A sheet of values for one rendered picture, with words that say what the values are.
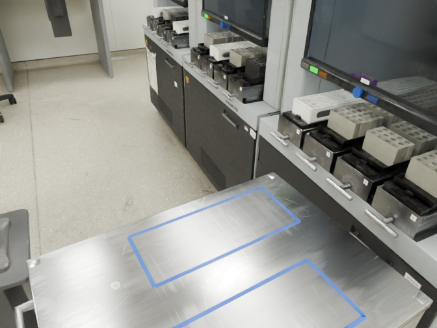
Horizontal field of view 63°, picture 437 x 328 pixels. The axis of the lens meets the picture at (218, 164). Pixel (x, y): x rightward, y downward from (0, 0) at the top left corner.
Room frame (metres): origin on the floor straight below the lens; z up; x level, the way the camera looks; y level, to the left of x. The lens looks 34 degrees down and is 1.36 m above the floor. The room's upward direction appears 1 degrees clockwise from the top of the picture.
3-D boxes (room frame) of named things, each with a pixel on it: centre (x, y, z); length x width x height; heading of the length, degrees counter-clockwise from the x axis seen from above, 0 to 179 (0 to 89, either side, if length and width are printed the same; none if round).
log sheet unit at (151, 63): (2.65, 0.53, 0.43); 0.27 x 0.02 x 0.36; 26
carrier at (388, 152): (0.85, -0.45, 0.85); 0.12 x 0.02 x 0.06; 25
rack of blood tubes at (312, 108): (1.16, -0.41, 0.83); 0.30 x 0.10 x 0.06; 116
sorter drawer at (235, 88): (1.58, -0.35, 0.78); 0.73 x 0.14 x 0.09; 116
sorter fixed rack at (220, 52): (1.80, -0.10, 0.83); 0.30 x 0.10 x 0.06; 116
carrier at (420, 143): (0.88, -0.53, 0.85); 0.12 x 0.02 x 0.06; 25
